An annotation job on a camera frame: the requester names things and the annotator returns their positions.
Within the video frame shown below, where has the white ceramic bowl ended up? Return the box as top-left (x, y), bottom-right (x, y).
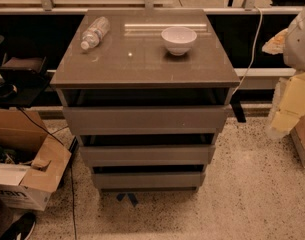
top-left (161, 26), bottom-right (197, 56)

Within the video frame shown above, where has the grey bottom drawer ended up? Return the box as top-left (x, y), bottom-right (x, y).
top-left (92, 172), bottom-right (205, 190)

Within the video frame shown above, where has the cardboard box right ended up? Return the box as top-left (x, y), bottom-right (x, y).
top-left (291, 115), bottom-right (305, 168)

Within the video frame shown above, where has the open cardboard box left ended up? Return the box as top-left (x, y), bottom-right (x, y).
top-left (0, 109), bottom-right (71, 211)

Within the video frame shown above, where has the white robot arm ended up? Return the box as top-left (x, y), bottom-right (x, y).
top-left (262, 7), bottom-right (305, 139)

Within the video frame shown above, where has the grey top drawer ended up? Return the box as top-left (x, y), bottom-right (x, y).
top-left (63, 107), bottom-right (226, 135)

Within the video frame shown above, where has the grey drawer cabinet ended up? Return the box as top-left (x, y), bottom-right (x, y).
top-left (50, 7), bottom-right (241, 194)

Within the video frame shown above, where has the white hanging cable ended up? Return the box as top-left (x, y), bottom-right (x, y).
top-left (230, 5), bottom-right (264, 97)

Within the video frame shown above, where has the clear plastic water bottle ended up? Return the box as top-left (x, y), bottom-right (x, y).
top-left (81, 17), bottom-right (110, 50)

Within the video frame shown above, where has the black shoe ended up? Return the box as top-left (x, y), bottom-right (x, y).
top-left (0, 212), bottom-right (36, 240)

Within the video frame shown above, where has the dark tray on table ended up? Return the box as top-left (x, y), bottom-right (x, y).
top-left (0, 57), bottom-right (47, 85)

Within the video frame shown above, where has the black floor cable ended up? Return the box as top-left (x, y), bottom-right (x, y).
top-left (17, 107), bottom-right (79, 240)

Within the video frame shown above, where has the grey drawer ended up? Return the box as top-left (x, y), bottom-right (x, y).
top-left (63, 107), bottom-right (226, 135)
top-left (92, 172), bottom-right (205, 190)
top-left (80, 145), bottom-right (215, 167)

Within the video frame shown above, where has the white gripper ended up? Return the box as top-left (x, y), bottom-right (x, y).
top-left (262, 28), bottom-right (305, 139)

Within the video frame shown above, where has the black side table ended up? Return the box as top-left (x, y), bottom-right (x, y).
top-left (0, 52), bottom-right (50, 108)

